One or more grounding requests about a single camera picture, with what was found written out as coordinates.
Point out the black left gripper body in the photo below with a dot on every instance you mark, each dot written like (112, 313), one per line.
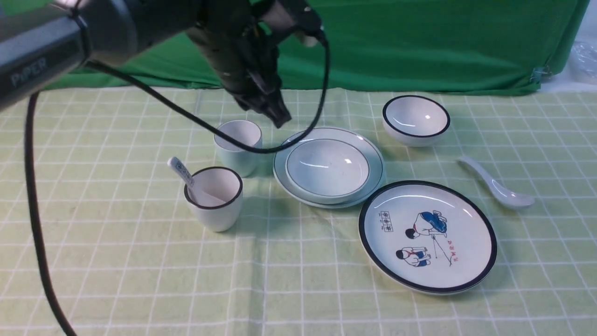
(239, 39)

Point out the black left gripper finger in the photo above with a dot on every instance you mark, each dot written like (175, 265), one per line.
(273, 107)

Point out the pale green cup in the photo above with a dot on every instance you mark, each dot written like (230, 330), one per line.
(233, 157)

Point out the white ceramic spoon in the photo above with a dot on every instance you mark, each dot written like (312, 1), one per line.
(504, 196)

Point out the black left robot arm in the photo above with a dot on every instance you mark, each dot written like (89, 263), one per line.
(39, 46)

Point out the pale green shallow bowl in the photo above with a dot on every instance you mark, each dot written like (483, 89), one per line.
(327, 171)

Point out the white cup black rim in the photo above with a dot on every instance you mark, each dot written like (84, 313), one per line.
(225, 184)

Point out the white spoon in cup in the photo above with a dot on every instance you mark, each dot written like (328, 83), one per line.
(184, 175)

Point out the pale green plate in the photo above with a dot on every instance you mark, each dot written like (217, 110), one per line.
(371, 152)

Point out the green backdrop cloth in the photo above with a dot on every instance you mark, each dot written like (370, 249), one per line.
(473, 47)

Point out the white bowl black rim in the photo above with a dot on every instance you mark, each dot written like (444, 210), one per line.
(415, 121)

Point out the illustrated plate black rim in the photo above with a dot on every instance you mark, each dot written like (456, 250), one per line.
(427, 237)

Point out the teal binder clip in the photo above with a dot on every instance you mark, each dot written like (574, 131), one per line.
(541, 74)

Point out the clear plastic sheet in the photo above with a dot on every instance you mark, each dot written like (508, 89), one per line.
(583, 62)

